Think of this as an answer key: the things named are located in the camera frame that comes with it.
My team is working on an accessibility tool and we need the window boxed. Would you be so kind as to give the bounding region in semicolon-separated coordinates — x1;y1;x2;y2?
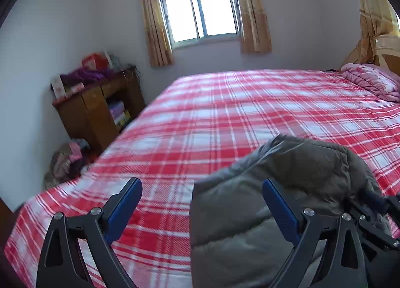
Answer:
154;0;244;49

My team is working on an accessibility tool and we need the purple cloth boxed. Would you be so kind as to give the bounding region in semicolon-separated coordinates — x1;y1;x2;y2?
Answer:
59;68;116;84

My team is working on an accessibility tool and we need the pile of clothes on floor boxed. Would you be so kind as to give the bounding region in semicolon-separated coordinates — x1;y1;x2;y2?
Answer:
44;140;94;190

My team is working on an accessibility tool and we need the red box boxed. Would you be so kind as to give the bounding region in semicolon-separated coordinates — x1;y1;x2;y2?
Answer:
82;53;108;70

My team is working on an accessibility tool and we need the cream headboard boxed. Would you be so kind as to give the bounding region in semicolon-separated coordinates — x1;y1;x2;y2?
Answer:
373;34;400;68

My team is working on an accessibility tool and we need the wooden desk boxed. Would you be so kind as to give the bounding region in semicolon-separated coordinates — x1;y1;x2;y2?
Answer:
51;68;147;154

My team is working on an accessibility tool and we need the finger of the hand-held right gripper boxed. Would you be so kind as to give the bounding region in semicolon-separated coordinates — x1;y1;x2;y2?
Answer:
350;210;400;251
364;193;400;215

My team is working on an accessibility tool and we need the yellow box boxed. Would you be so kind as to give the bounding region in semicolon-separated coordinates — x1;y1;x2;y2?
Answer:
114;111;132;128

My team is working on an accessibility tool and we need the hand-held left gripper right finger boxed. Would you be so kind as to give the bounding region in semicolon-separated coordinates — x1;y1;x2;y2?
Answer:
262;178;368;288

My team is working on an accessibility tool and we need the pink blanket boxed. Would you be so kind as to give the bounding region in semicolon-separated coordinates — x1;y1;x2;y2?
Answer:
340;63;400;103

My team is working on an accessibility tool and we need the grey puffer jacket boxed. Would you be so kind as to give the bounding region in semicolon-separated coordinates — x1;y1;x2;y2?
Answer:
189;134;396;288

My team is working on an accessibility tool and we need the short patterned tan curtain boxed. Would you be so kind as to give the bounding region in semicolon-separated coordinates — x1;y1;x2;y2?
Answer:
137;0;174;67
231;0;272;54

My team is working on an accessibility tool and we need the purple box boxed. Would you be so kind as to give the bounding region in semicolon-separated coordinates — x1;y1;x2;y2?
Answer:
108;102;126;118

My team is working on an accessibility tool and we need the long yellow curtain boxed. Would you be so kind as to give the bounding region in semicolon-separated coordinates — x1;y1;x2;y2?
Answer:
342;0;400;65

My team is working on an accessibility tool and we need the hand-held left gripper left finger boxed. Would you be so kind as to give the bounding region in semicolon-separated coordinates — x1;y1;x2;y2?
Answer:
36;177;143;288

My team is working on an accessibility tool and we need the red plaid bed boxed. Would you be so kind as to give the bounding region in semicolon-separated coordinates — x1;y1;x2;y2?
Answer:
4;69;400;288

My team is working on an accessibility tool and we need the white box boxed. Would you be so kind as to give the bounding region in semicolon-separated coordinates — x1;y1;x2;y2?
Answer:
50;75;66;100

